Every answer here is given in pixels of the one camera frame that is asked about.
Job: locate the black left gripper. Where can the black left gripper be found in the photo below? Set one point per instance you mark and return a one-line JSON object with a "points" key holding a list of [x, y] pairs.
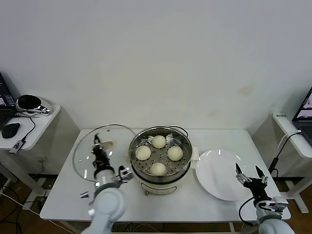
{"points": [[102, 161]]}

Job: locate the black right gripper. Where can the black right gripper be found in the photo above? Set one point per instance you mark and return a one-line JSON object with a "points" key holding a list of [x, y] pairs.
{"points": [[256, 187]]}

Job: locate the glass pot lid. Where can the glass pot lid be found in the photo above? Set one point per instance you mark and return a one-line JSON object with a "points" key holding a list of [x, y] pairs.
{"points": [[83, 151]]}

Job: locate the white steamed baozi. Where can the white steamed baozi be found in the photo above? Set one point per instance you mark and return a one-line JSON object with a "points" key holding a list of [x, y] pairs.
{"points": [[175, 153], [158, 169], [142, 153], [158, 142]]}

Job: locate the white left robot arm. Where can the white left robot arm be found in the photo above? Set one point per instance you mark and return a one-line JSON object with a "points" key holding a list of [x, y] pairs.
{"points": [[107, 202]]}

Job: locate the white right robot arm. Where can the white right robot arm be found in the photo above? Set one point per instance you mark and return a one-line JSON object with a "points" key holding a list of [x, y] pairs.
{"points": [[273, 226]]}

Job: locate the steel steamer basket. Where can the steel steamer basket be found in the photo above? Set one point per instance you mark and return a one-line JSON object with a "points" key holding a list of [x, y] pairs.
{"points": [[159, 156]]}

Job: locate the white round plate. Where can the white round plate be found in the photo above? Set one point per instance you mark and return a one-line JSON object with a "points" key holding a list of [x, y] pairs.
{"points": [[214, 175]]}

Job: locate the white side table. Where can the white side table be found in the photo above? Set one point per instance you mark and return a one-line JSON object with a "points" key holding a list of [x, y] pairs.
{"points": [[285, 122], [46, 126]]}

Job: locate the cream electric cooker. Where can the cream electric cooker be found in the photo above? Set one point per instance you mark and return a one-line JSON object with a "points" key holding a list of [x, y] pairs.
{"points": [[158, 187]]}

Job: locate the small usb hub adapter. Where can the small usb hub adapter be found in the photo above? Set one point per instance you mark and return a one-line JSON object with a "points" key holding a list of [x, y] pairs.
{"points": [[16, 146]]}

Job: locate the black open laptop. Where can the black open laptop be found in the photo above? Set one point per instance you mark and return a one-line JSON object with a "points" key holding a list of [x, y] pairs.
{"points": [[5, 102], [304, 114]]}

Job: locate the shiny chrome headset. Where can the shiny chrome headset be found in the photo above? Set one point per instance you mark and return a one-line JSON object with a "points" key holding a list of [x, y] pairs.
{"points": [[26, 102]]}

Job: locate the black computer mouse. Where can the black computer mouse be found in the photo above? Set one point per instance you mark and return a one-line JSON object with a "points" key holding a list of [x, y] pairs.
{"points": [[9, 130]]}

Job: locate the white floor power strip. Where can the white floor power strip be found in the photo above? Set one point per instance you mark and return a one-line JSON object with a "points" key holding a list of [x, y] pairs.
{"points": [[30, 205]]}

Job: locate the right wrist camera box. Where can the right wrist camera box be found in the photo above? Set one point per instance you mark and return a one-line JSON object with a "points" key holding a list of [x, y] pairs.
{"points": [[279, 203]]}

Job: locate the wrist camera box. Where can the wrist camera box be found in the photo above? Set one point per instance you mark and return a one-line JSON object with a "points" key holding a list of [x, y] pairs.
{"points": [[124, 173], [279, 203]]}

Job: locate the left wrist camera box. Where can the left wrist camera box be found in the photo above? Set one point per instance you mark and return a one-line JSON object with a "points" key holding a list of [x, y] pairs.
{"points": [[124, 173]]}

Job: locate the white table frame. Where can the white table frame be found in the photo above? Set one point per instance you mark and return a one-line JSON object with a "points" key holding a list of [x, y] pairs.
{"points": [[231, 228]]}

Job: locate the white wall outlet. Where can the white wall outlet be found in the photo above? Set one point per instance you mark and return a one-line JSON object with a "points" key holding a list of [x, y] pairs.
{"points": [[42, 159]]}

